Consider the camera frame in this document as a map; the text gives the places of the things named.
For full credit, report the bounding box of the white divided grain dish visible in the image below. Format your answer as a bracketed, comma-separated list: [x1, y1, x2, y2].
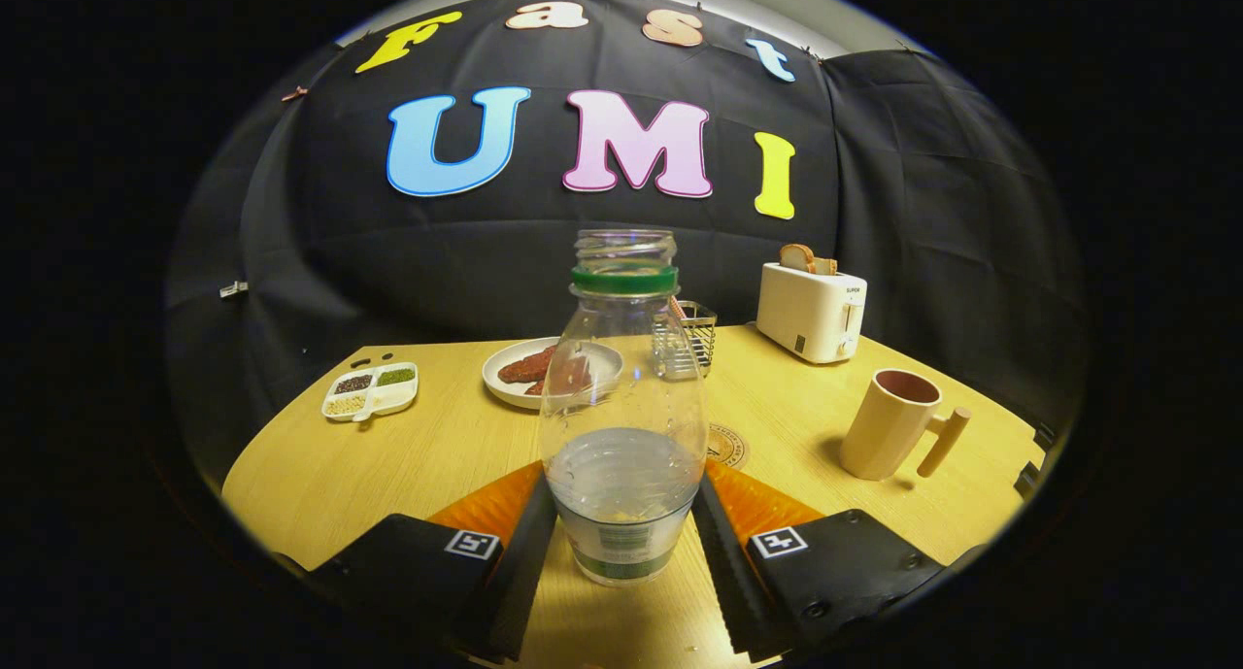
[321, 361, 420, 423]

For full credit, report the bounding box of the wooden table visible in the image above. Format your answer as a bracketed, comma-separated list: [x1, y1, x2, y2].
[221, 324, 1055, 669]

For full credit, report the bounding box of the metal wire basket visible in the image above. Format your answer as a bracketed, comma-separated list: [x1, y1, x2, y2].
[653, 300, 718, 379]

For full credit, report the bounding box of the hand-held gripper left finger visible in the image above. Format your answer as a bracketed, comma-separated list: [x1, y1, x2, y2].
[277, 460, 561, 665]

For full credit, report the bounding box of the white round plate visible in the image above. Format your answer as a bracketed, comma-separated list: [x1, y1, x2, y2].
[483, 337, 624, 411]

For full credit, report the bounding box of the beige cup wooden handle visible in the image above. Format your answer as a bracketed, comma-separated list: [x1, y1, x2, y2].
[840, 368, 972, 483]

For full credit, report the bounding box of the clear plastic bottle green ring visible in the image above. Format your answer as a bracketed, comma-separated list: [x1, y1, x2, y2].
[539, 228, 710, 587]

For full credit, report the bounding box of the black backdrop cloth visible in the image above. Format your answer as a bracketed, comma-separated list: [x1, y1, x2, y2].
[165, 0, 1084, 485]

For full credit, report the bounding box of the white toaster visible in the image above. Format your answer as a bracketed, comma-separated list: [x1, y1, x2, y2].
[756, 261, 868, 364]

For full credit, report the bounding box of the round wooden coaster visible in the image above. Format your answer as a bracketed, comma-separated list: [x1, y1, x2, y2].
[707, 422, 750, 471]

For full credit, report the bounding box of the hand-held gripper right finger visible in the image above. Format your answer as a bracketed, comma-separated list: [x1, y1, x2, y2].
[691, 458, 982, 665]

